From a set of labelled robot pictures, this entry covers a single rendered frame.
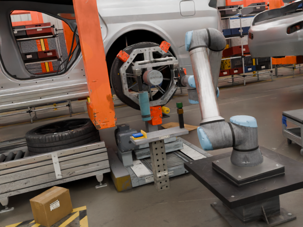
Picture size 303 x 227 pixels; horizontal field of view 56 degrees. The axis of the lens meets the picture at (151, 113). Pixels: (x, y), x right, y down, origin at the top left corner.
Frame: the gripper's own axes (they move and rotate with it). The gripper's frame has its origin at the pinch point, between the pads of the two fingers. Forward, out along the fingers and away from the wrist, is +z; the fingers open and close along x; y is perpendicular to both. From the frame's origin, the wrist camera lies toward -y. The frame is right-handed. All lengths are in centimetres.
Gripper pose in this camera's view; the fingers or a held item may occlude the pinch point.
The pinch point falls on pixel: (175, 77)
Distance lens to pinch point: 252.8
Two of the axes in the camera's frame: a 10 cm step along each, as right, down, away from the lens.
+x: 9.4, -1.9, 2.8
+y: 1.3, 9.7, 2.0
